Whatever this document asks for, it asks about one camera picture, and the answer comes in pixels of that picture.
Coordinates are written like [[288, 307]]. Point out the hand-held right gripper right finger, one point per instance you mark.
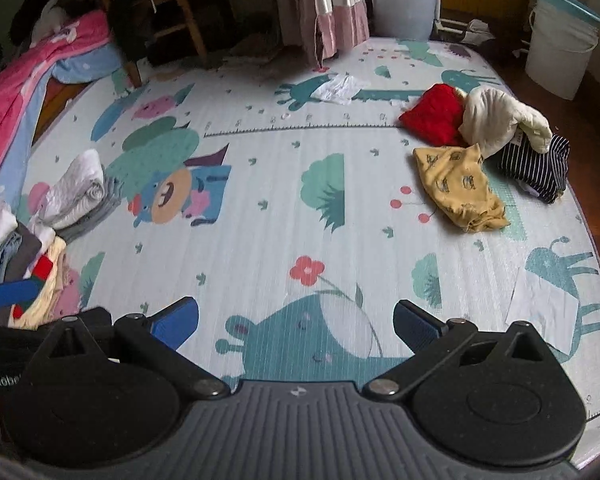
[[417, 323]]

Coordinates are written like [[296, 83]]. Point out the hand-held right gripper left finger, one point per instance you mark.
[[177, 321]]

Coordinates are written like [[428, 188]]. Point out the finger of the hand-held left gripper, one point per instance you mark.
[[10, 294], [96, 317]]

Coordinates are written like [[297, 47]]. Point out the folded denim jeans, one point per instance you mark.
[[2, 265]]

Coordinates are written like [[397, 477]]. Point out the cream knit with red trim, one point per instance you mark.
[[50, 290]]

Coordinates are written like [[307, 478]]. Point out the folded brown grey sweater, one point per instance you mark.
[[27, 255]]

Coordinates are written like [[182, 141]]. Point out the folded beige garment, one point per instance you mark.
[[66, 270]]

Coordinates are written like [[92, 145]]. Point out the folded white thin garment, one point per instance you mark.
[[42, 222]]

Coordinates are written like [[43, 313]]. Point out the folded grey garment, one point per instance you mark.
[[97, 212]]

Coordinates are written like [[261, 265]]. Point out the folded white quilted garment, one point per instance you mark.
[[77, 190]]

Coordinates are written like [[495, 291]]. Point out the flat white paper sheet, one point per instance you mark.
[[545, 300]]

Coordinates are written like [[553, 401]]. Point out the cartoon printed play mat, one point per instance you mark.
[[280, 220]]

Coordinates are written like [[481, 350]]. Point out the yellow printed garment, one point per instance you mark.
[[460, 185]]

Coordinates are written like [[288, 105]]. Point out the navy striped garment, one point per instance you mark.
[[535, 165]]

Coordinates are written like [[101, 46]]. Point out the pink printed blanket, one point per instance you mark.
[[15, 90]]

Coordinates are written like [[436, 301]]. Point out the red garment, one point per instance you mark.
[[432, 115]]

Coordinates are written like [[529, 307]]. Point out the cream fleece garment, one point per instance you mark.
[[500, 120]]

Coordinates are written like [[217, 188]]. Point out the crumpled white paper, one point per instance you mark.
[[337, 87]]

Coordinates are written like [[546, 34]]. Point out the stack of flat books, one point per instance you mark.
[[252, 60]]

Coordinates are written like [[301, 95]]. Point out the grey white cloth bundle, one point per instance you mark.
[[50, 20]]

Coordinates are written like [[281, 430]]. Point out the wooden chair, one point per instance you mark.
[[192, 25]]

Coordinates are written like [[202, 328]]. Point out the white low rack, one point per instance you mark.
[[450, 27]]

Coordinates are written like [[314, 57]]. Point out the crumpled off-white cloth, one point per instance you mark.
[[480, 31]]

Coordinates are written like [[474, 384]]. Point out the white bucket with teal lid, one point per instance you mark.
[[555, 55]]

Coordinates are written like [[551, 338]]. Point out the large white bucket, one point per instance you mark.
[[402, 5]]

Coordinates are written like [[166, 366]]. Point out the pink grey curtain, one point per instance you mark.
[[330, 5]]

